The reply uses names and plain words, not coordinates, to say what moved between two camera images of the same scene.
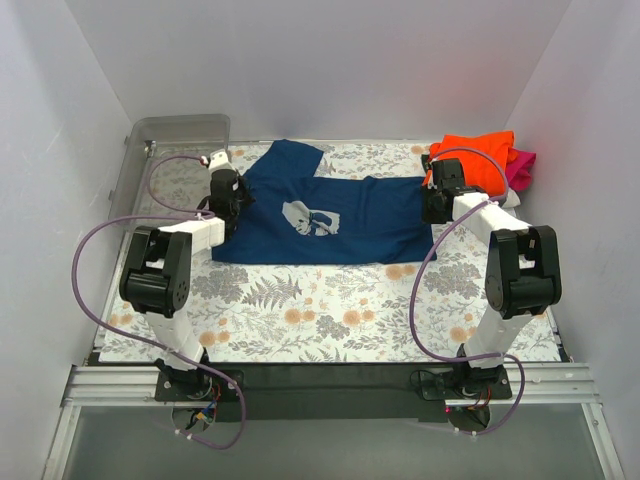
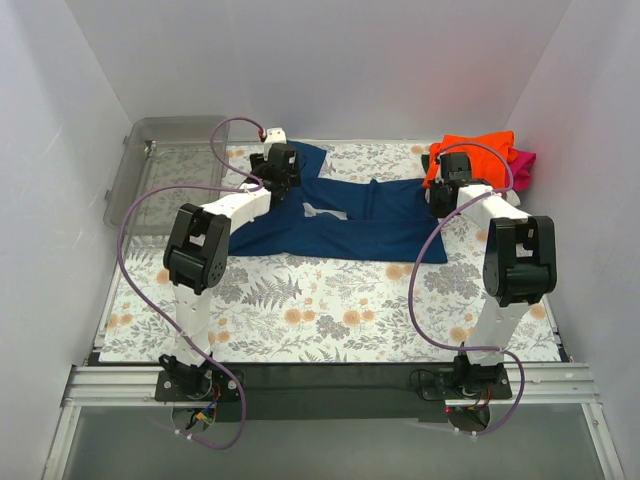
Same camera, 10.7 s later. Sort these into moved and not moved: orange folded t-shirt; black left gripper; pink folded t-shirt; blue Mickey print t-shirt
Moved: black left gripper
Not moved: blue Mickey print t-shirt; pink folded t-shirt; orange folded t-shirt
